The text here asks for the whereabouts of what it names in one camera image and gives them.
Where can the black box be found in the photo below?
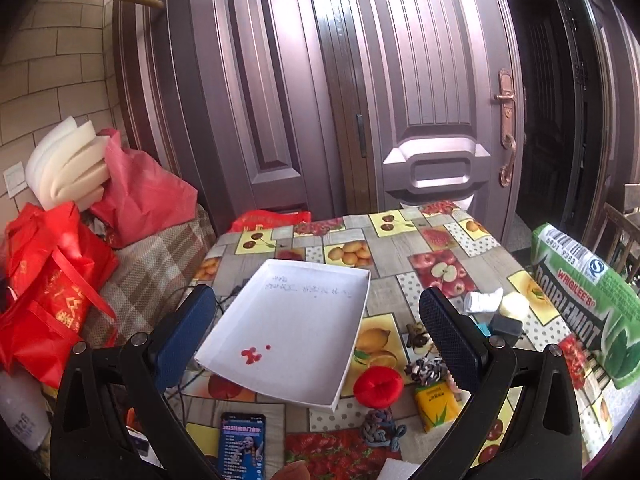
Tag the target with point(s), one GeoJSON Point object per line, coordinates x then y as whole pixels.
{"type": "Point", "coordinates": [506, 325]}

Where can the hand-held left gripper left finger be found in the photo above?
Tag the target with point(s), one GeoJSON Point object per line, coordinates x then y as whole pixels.
{"type": "Point", "coordinates": [185, 330]}

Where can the green gum-pack pillow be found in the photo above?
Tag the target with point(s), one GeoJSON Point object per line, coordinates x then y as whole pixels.
{"type": "Point", "coordinates": [590, 300]}

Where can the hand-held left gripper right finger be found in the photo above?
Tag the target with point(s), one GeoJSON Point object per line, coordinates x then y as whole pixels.
{"type": "Point", "coordinates": [450, 340]}

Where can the white plastic bottle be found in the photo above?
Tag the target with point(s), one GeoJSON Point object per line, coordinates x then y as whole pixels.
{"type": "Point", "coordinates": [20, 410]}

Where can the red plastic bag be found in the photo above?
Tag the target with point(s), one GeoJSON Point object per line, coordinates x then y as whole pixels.
{"type": "Point", "coordinates": [265, 220]}

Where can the fruit print tablecloth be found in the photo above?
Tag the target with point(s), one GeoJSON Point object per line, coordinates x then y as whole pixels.
{"type": "Point", "coordinates": [390, 270]}

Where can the white rolled towel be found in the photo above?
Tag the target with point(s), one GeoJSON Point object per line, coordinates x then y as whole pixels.
{"type": "Point", "coordinates": [480, 302]}

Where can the white wall switch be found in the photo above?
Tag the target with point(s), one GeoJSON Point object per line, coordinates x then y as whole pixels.
{"type": "Point", "coordinates": [15, 179]}

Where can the red gift bag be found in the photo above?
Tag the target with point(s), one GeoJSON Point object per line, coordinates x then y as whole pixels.
{"type": "Point", "coordinates": [35, 340]}
{"type": "Point", "coordinates": [50, 270]}

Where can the pink plastic bag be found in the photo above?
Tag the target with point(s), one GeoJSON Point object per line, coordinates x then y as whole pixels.
{"type": "Point", "coordinates": [140, 195]}

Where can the yellow tissue packet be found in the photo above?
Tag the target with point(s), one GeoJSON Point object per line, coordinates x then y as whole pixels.
{"type": "Point", "coordinates": [435, 405]}

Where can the plain brown door leaf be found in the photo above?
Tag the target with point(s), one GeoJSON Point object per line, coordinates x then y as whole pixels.
{"type": "Point", "coordinates": [250, 85]}

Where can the light blue packet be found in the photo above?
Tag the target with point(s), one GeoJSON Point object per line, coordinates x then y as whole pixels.
{"type": "Point", "coordinates": [484, 329]}

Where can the white cardboard box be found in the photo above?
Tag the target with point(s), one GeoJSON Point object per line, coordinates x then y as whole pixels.
{"type": "Point", "coordinates": [290, 320]}

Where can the small brown toy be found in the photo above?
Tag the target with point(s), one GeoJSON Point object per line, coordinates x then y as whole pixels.
{"type": "Point", "coordinates": [417, 337]}

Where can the smartphone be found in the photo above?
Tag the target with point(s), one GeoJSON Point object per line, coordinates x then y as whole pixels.
{"type": "Point", "coordinates": [242, 447]}

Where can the black inner door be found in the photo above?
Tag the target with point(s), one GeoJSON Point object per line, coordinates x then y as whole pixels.
{"type": "Point", "coordinates": [550, 110]}

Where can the white foam packing piece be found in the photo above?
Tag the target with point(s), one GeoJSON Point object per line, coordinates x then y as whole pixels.
{"type": "Point", "coordinates": [60, 165]}

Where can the wooden chair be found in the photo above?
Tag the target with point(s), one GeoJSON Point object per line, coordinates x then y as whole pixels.
{"type": "Point", "coordinates": [617, 230]}

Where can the tan rounded object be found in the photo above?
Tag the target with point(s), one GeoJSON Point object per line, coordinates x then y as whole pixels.
{"type": "Point", "coordinates": [292, 472]}

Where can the red plush toy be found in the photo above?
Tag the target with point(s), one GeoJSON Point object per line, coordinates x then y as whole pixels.
{"type": "Point", "coordinates": [377, 385]}

